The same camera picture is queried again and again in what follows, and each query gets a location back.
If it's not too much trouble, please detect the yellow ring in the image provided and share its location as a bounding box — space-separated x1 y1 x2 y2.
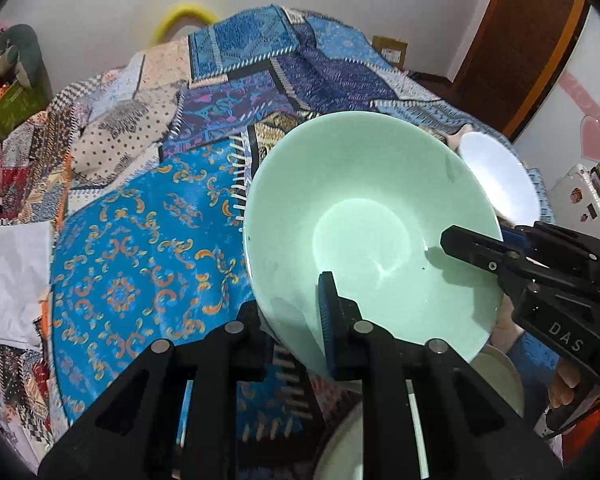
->
150 2 218 46

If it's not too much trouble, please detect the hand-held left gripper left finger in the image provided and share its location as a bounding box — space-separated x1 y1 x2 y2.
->
38 302 275 480

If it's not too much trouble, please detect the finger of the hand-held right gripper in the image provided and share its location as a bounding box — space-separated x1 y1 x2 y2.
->
500 221 546 261
440 225 533 287

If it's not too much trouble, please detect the person's right hand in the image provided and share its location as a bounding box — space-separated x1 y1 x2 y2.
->
549 357 582 409

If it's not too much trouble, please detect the brown wooden door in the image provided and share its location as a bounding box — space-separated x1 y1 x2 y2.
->
450 0 593 141

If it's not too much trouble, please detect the green bowl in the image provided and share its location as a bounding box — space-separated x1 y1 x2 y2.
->
243 111 504 378

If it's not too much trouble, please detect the green cardboard box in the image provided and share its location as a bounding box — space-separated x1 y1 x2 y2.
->
0 82 36 141

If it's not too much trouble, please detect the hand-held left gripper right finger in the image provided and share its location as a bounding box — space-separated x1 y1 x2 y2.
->
317 271 566 480

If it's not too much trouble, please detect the white cloth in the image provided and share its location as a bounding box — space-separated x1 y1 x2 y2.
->
0 220 55 348

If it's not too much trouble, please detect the brown cardboard box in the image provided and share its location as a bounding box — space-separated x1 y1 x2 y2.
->
371 35 409 68

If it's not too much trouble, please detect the white bowl with dark spots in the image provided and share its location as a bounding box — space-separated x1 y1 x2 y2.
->
457 131 542 225

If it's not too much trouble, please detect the patchwork printed blanket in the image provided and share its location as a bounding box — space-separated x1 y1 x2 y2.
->
0 5 551 461

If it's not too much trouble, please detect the grey-green neck pillow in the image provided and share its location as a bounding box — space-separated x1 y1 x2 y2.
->
0 24 53 101

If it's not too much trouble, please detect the white case with stickers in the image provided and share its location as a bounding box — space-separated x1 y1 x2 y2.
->
547 162 600 236

